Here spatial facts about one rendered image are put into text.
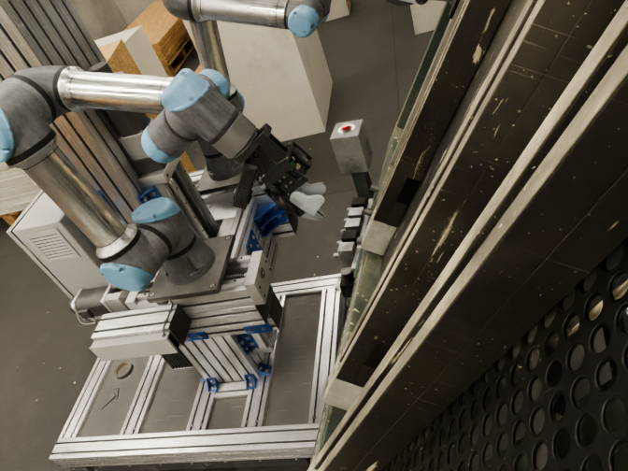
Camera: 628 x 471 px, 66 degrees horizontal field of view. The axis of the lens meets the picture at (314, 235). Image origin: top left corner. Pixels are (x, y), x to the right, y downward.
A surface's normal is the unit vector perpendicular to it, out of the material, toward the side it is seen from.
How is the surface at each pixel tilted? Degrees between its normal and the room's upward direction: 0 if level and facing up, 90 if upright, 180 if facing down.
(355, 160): 90
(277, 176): 90
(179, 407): 0
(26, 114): 85
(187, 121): 95
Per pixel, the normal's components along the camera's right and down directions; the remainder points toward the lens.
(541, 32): -0.24, 0.69
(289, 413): -0.30, -0.72
